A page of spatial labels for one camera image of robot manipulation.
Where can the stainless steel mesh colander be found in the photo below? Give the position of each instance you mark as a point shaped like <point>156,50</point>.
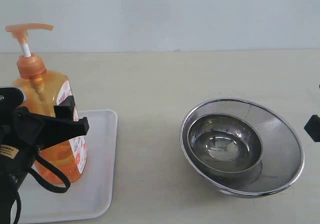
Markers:
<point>282,157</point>

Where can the white rectangular plastic tray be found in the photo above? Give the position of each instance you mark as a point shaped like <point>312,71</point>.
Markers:
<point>91,195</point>

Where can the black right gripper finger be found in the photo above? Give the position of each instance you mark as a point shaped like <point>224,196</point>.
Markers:
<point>312,128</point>

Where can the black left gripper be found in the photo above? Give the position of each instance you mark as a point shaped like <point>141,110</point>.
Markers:
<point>23,131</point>

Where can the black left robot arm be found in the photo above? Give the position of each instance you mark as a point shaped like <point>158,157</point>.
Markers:
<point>12,176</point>

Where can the stainless steel bowl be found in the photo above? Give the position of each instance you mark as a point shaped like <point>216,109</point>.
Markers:
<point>224,146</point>

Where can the orange dish soap pump bottle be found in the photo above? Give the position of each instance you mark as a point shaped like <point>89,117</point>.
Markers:
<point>44,89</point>

